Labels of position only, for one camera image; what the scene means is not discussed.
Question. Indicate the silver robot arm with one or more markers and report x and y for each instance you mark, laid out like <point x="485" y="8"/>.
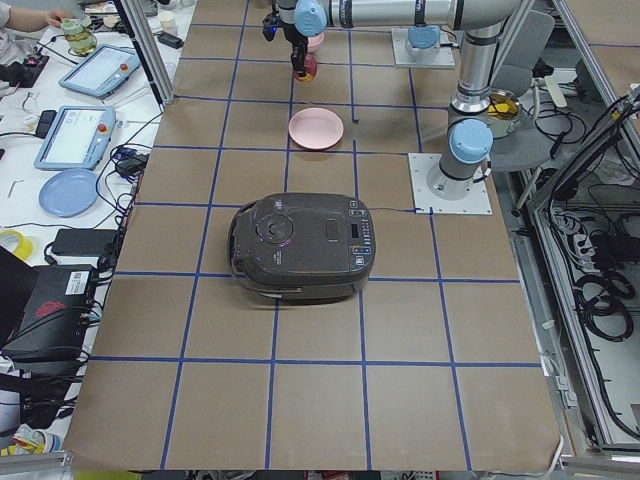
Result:
<point x="469" y="138"/>

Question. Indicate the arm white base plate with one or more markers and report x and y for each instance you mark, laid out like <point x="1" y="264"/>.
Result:
<point x="422" y="47"/>
<point x="434" y="193"/>

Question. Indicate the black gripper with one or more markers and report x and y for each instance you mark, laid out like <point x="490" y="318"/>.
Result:
<point x="296" y="38"/>

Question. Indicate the pink plate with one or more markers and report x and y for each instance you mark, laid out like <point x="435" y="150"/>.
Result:
<point x="315" y="128"/>

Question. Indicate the black computer box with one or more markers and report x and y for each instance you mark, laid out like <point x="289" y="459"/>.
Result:
<point x="55" y="318"/>

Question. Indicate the green bottle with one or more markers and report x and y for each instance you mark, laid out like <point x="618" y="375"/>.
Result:
<point x="78" y="35"/>

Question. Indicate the dark grey rice cooker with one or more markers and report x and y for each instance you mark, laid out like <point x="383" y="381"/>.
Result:
<point x="302" y="246"/>

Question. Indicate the small pink bowl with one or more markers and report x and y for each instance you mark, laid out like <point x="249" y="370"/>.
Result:
<point x="314" y="43"/>

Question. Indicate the blue plate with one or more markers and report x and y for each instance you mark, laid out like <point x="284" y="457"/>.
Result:
<point x="69" y="193"/>

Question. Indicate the steel pot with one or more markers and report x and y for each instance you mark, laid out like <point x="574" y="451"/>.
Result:
<point x="504" y="113"/>

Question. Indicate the red apple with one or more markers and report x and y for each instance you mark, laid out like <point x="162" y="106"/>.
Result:
<point x="310" y="70"/>

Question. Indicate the aluminium frame post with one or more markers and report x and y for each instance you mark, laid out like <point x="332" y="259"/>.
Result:
<point x="135" y="21"/>

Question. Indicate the blue teach pendant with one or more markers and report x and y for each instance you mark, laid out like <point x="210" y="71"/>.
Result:
<point x="102" y="72"/>
<point x="78" y="138"/>

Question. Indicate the upper blue teach pendant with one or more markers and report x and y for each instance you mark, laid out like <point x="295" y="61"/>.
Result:
<point x="102" y="72"/>

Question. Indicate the lower blue teach pendant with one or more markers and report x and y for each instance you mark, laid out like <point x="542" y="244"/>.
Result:
<point x="78" y="138"/>

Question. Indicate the black power adapter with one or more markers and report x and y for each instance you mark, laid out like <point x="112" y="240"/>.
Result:
<point x="82" y="242"/>

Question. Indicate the yellow tape roll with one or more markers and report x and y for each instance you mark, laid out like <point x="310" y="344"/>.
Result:
<point x="16" y="243"/>

